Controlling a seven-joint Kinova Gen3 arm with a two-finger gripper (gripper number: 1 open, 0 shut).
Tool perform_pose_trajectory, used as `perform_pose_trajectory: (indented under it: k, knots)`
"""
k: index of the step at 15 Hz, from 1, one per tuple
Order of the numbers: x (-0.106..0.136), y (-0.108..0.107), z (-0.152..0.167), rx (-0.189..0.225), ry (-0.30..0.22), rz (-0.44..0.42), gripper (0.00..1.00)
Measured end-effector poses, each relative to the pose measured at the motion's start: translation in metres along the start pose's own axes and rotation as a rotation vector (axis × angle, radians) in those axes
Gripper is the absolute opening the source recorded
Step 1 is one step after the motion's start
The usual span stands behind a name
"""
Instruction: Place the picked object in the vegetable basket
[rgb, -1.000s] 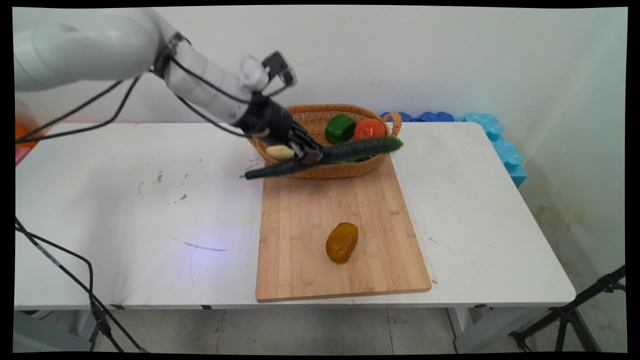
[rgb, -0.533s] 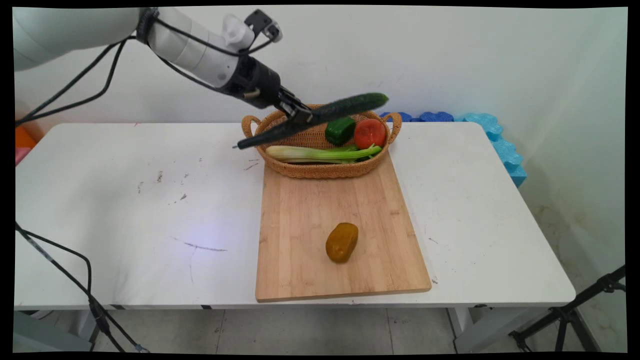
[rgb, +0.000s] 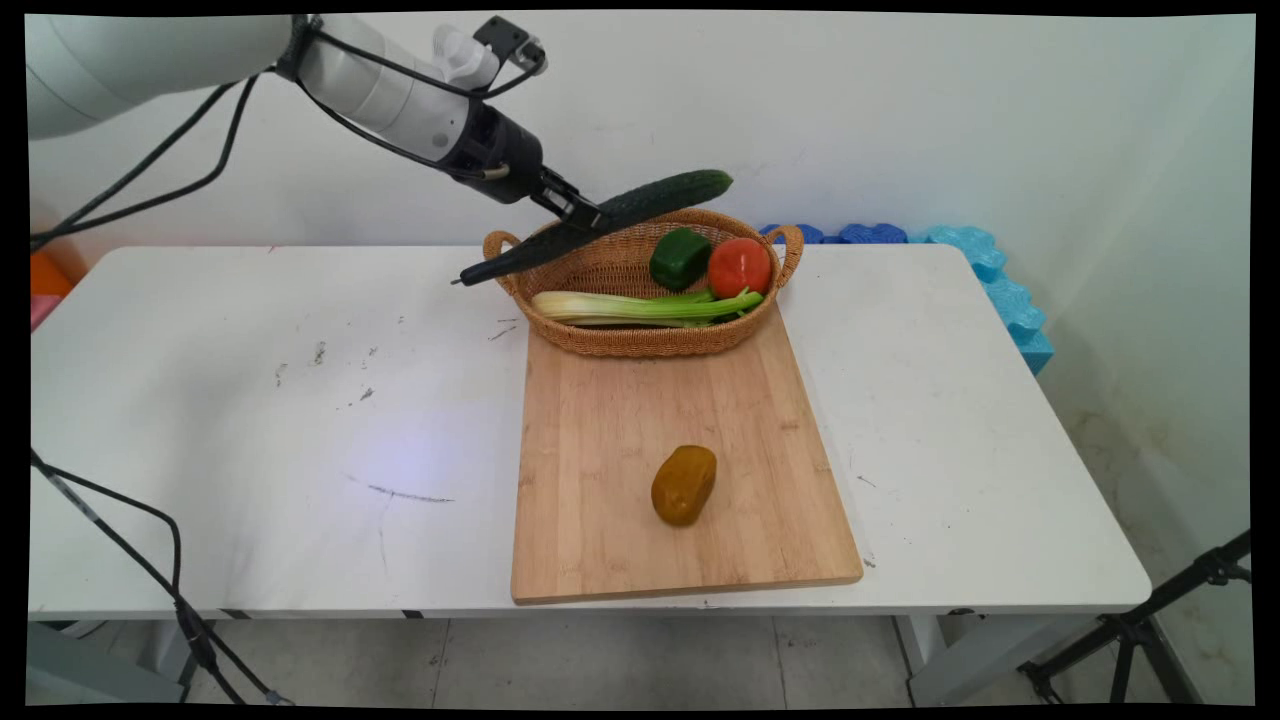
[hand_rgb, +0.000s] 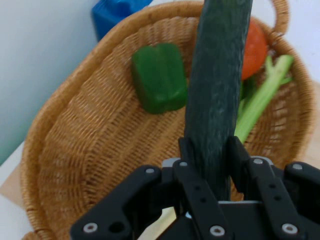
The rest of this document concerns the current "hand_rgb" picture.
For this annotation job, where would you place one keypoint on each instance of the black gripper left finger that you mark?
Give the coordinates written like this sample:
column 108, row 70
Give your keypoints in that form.
column 120, row 205

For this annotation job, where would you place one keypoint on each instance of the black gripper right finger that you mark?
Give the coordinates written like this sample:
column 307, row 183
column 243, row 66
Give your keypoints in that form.
column 272, row 190

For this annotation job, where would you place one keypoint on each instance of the dark green cucumber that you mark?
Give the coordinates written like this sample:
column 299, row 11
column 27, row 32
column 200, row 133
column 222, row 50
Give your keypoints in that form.
column 215, row 87

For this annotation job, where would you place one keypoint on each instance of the woven wicker basket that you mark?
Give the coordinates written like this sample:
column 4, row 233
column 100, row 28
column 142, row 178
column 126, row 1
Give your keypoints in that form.
column 100, row 140

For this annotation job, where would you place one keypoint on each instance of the green celery stalk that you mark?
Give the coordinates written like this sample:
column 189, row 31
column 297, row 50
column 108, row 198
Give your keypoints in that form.
column 260, row 97

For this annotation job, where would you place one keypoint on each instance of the green bell pepper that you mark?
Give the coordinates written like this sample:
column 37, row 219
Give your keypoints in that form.
column 160, row 80

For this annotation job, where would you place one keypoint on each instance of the red tomato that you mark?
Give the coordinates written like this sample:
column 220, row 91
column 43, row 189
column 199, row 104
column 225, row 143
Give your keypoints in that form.
column 253, row 52

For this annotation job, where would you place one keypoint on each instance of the blue plastic object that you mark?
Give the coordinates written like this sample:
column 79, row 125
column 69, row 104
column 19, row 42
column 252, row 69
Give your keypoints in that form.
column 112, row 15

